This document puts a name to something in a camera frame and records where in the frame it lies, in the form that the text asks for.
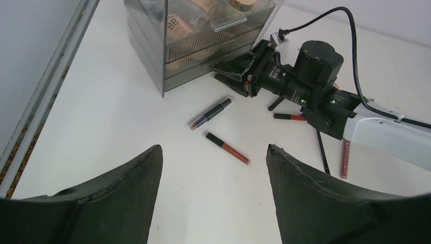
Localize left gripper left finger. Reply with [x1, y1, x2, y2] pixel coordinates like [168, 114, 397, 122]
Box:
[1, 145, 163, 243]

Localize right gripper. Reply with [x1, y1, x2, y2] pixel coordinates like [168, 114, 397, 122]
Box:
[212, 40, 344, 106]

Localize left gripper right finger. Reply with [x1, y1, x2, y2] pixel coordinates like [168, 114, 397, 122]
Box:
[266, 144, 430, 243]

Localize dark eyeliner pen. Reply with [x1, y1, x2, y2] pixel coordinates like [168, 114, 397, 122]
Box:
[189, 96, 235, 131]

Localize clear acrylic organizer box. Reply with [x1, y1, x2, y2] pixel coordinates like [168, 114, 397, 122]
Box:
[124, 0, 282, 95]

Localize orange lip gloss tube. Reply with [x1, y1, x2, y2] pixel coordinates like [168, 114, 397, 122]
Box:
[205, 132, 251, 165]

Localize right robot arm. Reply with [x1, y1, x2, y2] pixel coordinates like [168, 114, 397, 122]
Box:
[213, 40, 430, 170]

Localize thin black brush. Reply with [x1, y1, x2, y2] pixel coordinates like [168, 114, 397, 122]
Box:
[316, 130, 331, 175]

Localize black powder brush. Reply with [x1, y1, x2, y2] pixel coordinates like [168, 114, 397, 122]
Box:
[268, 97, 284, 111]

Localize red lip gloss tube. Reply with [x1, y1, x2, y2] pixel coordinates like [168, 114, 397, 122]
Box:
[340, 140, 351, 179]

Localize red black lip pencil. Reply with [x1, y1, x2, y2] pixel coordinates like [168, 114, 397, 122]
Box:
[273, 113, 306, 121]

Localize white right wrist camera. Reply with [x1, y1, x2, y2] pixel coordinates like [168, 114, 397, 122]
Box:
[270, 32, 290, 47]

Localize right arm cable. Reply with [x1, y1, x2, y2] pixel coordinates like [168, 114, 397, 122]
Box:
[279, 6, 431, 130]

